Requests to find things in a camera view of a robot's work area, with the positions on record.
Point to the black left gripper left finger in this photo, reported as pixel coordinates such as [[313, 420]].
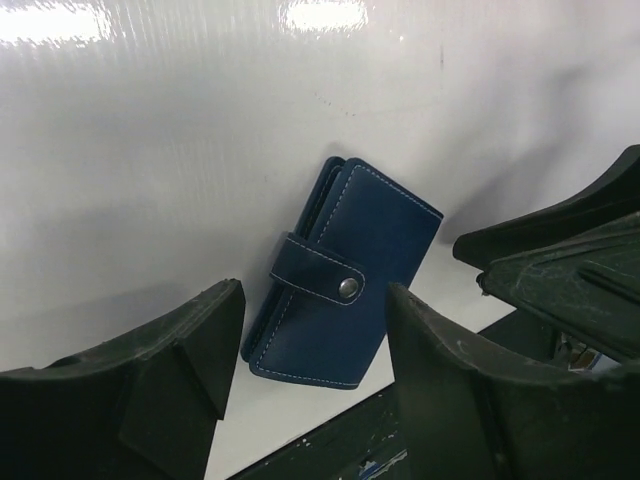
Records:
[[143, 405]]

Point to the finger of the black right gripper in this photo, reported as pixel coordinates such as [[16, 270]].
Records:
[[575, 264]]

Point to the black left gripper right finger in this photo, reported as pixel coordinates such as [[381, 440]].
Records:
[[472, 409]]

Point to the blue leather card holder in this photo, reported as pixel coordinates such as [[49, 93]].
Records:
[[322, 321]]

